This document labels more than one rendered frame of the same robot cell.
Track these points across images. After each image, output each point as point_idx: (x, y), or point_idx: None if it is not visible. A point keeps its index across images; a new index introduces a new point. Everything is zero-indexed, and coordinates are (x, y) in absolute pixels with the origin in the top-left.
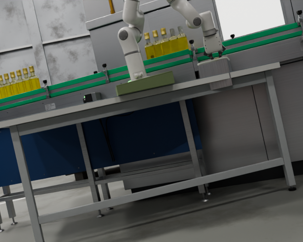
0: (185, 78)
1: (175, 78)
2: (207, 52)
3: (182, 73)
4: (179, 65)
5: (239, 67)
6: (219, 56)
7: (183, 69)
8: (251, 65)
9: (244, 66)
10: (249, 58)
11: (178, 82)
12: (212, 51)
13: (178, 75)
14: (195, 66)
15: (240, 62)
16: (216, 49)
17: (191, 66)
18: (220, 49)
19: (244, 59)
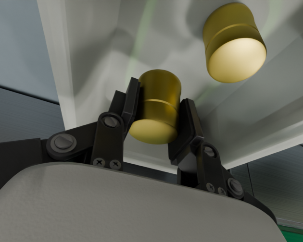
0: (277, 155)
1: None
2: (273, 227)
3: (294, 179)
4: None
5: (57, 118)
6: (127, 111)
7: (292, 195)
8: (6, 102)
9: (39, 111)
10: None
11: (299, 152)
12: (197, 201)
13: None
14: (244, 182)
15: (41, 133)
16: (136, 208)
17: (262, 192)
18: (57, 169)
19: (14, 135)
